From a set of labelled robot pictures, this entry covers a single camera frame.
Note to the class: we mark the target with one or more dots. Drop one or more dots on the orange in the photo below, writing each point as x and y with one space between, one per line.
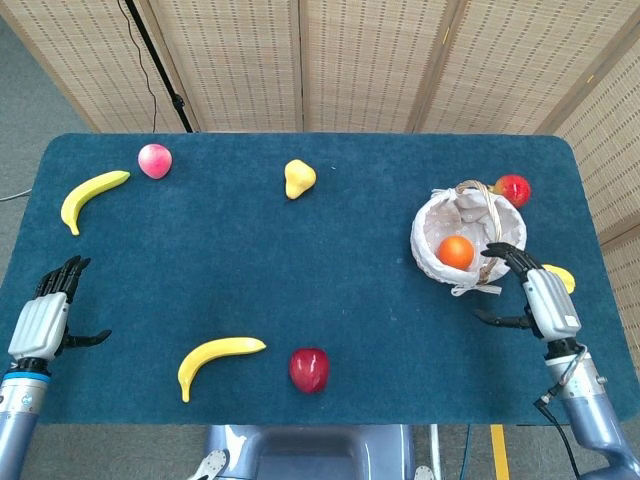
456 253

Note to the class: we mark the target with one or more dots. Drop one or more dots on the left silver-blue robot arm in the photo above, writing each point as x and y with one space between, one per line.
20 420

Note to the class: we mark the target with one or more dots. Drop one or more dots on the wicker basket with cloth liner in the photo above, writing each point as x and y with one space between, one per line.
440 220

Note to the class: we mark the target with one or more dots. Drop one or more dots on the silver-blue robot torso base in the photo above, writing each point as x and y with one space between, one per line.
310 455

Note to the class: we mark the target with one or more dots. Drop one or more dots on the left black grey robot hand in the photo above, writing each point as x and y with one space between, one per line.
40 325

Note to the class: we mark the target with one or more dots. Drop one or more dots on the yellow starfruit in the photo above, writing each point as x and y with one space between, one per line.
564 277

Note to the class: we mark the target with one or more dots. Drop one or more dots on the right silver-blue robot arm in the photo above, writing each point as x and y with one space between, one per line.
590 415

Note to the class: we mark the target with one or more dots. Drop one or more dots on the right black grey robot hand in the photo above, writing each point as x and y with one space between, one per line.
550 305

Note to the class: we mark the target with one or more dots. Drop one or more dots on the pink peach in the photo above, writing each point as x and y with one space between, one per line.
155 161

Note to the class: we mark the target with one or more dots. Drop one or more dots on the yellow pear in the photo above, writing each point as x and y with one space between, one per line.
299 177

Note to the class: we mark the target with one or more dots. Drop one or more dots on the black tripod pole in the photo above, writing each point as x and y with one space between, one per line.
160 67

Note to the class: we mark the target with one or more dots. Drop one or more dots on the bamboo folding screen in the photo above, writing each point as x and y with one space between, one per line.
240 60

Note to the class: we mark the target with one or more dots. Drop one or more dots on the yellow banana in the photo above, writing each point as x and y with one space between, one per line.
200 357
85 192

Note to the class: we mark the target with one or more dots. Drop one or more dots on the dark blue carpet mat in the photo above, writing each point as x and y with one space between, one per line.
320 280

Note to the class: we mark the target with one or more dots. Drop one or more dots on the dark red apple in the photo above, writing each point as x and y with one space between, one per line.
309 371

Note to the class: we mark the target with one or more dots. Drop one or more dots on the red yellow apple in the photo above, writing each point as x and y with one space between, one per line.
516 191

